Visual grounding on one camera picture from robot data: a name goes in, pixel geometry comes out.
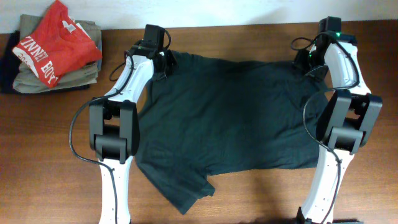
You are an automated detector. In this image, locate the folded black garment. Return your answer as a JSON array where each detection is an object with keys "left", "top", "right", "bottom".
[{"left": 1, "top": 30, "right": 98, "bottom": 95}]

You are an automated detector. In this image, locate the folded light blue garment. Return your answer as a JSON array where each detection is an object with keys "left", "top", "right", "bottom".
[{"left": 96, "top": 39, "right": 103, "bottom": 72}]

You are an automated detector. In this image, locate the red printed t-shirt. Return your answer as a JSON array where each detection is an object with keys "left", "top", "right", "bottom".
[{"left": 12, "top": 1, "right": 102, "bottom": 88}]

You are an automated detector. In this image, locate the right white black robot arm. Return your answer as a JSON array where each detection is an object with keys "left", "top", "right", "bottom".
[{"left": 295, "top": 32, "right": 382, "bottom": 223}]

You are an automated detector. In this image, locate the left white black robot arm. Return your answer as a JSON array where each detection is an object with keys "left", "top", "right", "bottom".
[{"left": 89, "top": 47, "right": 177, "bottom": 224}]

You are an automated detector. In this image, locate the dark green Nike t-shirt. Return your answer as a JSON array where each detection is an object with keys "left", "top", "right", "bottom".
[{"left": 136, "top": 52, "right": 328, "bottom": 214}]

